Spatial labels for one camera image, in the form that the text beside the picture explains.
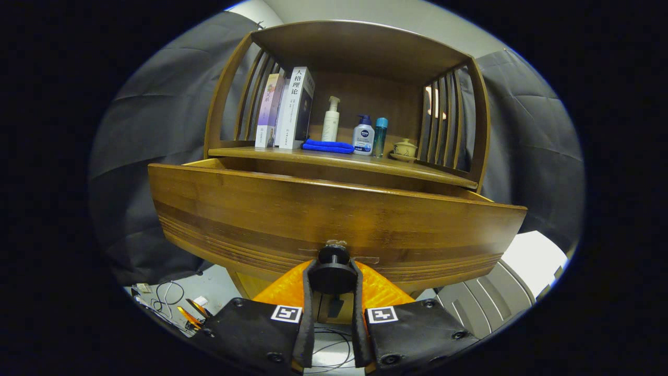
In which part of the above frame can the grey plastic case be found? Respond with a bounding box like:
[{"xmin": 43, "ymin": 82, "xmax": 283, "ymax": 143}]
[{"xmin": 434, "ymin": 258, "xmax": 538, "ymax": 340}]

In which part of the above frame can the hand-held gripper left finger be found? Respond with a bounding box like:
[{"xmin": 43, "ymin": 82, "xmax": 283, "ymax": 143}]
[{"xmin": 201, "ymin": 260, "xmax": 318, "ymax": 374}]

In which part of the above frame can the blue folded cloth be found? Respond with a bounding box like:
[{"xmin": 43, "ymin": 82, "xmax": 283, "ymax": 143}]
[{"xmin": 302, "ymin": 138, "xmax": 355, "ymax": 155}]

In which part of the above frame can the white bottle with blue cap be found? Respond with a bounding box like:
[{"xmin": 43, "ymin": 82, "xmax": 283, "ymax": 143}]
[{"xmin": 353, "ymin": 115, "xmax": 375, "ymax": 156}]

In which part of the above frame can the thick white and black book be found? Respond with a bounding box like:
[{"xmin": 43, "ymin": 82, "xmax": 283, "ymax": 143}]
[{"xmin": 279, "ymin": 66, "xmax": 315, "ymax": 150}]

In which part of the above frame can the white sheet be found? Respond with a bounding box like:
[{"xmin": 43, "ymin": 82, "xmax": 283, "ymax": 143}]
[{"xmin": 501, "ymin": 231, "xmax": 568, "ymax": 285}]

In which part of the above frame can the thin white book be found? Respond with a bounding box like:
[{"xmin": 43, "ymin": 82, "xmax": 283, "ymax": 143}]
[{"xmin": 274, "ymin": 78, "xmax": 293, "ymax": 148}]

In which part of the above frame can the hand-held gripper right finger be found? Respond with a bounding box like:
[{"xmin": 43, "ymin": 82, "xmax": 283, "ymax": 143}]
[{"xmin": 351, "ymin": 260, "xmax": 480, "ymax": 374}]

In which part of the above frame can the black drawer knob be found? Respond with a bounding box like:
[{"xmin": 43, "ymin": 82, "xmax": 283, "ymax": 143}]
[{"xmin": 309, "ymin": 240, "xmax": 360, "ymax": 294}]

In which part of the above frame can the white pump bottle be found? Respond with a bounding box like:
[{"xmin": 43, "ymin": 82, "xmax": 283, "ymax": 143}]
[{"xmin": 321, "ymin": 96, "xmax": 341, "ymax": 143}]

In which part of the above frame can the brown wooden cabinet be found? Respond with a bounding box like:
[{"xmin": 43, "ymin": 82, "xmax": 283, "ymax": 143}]
[{"xmin": 204, "ymin": 20, "xmax": 491, "ymax": 324}]

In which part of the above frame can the teal bottle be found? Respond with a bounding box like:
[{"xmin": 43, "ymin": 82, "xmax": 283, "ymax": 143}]
[{"xmin": 373, "ymin": 117, "xmax": 389, "ymax": 158}]

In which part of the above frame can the black floor cable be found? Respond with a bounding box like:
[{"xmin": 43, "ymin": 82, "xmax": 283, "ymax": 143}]
[
  {"xmin": 151, "ymin": 281, "xmax": 186, "ymax": 313},
  {"xmin": 308, "ymin": 326, "xmax": 353, "ymax": 374}
]

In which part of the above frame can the wooden drawer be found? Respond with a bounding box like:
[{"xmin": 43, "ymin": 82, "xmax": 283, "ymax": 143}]
[{"xmin": 148, "ymin": 158, "xmax": 528, "ymax": 298}]

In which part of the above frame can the purple book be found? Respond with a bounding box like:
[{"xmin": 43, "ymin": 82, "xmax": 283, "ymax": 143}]
[{"xmin": 255, "ymin": 73, "xmax": 285, "ymax": 148}]

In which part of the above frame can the black backdrop cloth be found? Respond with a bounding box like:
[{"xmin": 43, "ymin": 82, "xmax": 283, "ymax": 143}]
[{"xmin": 88, "ymin": 11, "xmax": 585, "ymax": 285}]

